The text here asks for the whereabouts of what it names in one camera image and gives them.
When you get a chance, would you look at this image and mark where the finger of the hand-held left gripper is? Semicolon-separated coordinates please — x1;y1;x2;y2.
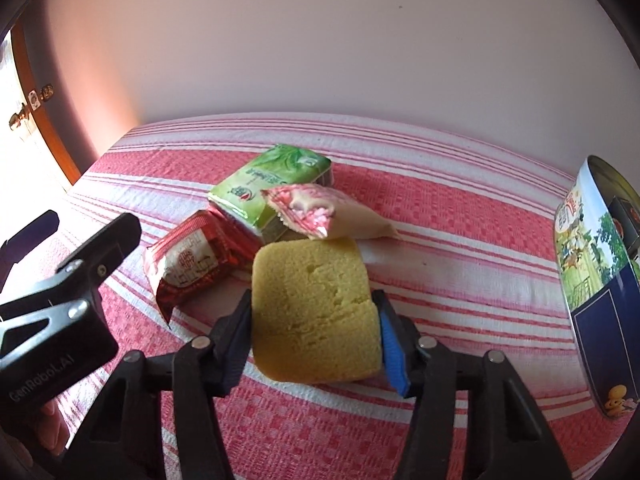
0;212;143;356
0;210;61;292

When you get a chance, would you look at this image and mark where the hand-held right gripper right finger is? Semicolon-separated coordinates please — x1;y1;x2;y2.
370;289;573;480

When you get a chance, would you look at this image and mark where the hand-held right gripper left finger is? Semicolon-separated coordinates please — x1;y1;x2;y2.
65;289;253;480

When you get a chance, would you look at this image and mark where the yellow sponge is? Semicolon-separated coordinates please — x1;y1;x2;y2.
251;236;385;385

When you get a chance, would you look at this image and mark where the round metal tin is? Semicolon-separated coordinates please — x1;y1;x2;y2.
554;156;640;420

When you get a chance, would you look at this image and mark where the person's left hand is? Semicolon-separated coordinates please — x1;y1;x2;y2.
37;402;69;457

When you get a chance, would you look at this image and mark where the red snack packet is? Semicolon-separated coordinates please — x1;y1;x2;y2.
143;208;261;329

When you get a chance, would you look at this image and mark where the red striped bedsheet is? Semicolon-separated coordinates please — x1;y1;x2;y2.
47;112;617;480

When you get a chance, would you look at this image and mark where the pink snack packet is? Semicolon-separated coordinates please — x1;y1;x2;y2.
261;183;401;241

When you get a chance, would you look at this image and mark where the green snack packet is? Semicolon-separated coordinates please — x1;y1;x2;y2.
207;143;333;238

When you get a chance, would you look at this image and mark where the small black box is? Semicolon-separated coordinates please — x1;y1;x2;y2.
609;197;640;256

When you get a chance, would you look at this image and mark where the brass door handle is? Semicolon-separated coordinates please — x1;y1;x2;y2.
7;102;37;134

